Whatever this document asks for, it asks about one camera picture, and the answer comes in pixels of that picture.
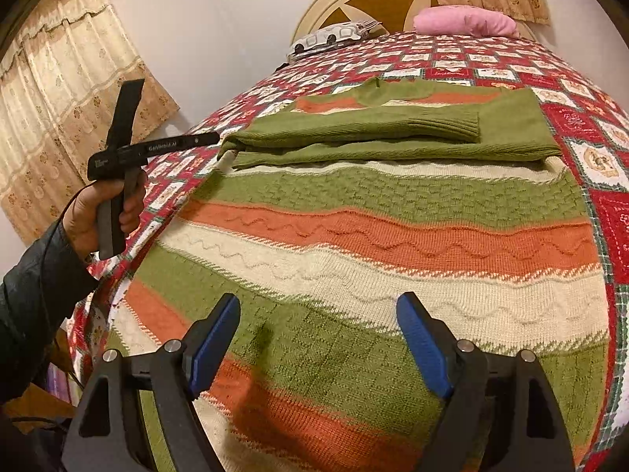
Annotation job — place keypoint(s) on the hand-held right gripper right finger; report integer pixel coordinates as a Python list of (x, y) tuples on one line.
[(422, 349)]

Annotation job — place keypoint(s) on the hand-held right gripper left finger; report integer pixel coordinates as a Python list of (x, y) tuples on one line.
[(214, 349)]

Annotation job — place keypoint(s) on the striped green orange knit sweater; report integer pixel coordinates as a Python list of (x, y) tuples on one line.
[(373, 236)]

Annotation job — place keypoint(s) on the person's left forearm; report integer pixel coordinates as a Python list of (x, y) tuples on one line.
[(29, 305)]

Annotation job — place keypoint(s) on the person's left hand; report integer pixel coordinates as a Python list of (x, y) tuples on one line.
[(83, 221)]

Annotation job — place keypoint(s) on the white patterned pillow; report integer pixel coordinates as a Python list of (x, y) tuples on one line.
[(329, 37)]

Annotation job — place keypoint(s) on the red checked printed blanket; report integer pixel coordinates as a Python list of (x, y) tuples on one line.
[(589, 123)]

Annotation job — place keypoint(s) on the cream round headboard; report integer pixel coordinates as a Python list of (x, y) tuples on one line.
[(383, 2)]

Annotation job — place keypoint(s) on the pink pillow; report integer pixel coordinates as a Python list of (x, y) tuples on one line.
[(467, 20)]

